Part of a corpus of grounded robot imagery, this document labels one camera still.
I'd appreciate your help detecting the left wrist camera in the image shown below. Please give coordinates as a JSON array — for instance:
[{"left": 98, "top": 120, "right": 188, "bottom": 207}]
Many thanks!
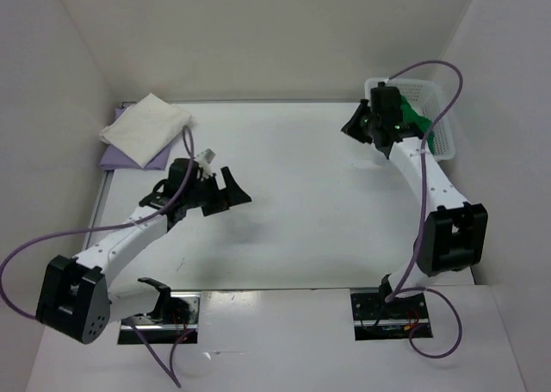
[{"left": 195, "top": 148, "right": 215, "bottom": 179}]

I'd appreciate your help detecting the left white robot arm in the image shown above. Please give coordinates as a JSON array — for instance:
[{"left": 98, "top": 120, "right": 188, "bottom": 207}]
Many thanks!
[{"left": 35, "top": 158, "right": 251, "bottom": 345}]

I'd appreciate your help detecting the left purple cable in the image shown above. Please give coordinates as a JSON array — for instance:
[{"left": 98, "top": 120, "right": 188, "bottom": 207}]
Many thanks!
[{"left": 0, "top": 127, "right": 197, "bottom": 388}]

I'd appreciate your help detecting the purple cable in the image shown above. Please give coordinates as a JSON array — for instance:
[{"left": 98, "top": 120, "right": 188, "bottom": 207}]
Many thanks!
[
  {"left": 385, "top": 59, "right": 465, "bottom": 358},
  {"left": 0, "top": 127, "right": 197, "bottom": 388}
]

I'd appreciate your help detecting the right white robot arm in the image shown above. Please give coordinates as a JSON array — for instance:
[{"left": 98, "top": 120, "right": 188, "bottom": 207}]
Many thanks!
[{"left": 341, "top": 82, "right": 488, "bottom": 317}]

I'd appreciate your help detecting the purple t shirt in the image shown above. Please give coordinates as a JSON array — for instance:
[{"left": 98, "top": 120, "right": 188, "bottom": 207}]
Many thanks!
[{"left": 99, "top": 105, "right": 171, "bottom": 172}]

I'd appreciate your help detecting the cream white t shirt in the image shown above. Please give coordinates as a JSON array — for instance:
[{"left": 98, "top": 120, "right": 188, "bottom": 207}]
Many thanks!
[{"left": 99, "top": 93, "right": 191, "bottom": 171}]

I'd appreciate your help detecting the green t shirt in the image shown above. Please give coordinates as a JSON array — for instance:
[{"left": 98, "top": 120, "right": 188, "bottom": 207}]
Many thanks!
[{"left": 397, "top": 96, "right": 432, "bottom": 138}]

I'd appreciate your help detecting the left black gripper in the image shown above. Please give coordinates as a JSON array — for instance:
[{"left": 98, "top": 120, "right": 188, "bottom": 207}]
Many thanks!
[{"left": 183, "top": 165, "right": 250, "bottom": 215}]

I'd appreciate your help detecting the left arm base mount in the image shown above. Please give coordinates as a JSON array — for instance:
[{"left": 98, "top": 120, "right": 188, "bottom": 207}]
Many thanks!
[{"left": 128, "top": 291, "right": 201, "bottom": 345}]

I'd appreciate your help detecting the white plastic basket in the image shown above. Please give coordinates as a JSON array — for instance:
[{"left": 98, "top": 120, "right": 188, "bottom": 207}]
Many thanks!
[{"left": 366, "top": 78, "right": 455, "bottom": 177}]

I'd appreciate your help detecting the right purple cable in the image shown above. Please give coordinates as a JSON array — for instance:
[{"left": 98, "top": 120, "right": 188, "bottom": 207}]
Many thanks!
[{"left": 385, "top": 59, "right": 465, "bottom": 358}]

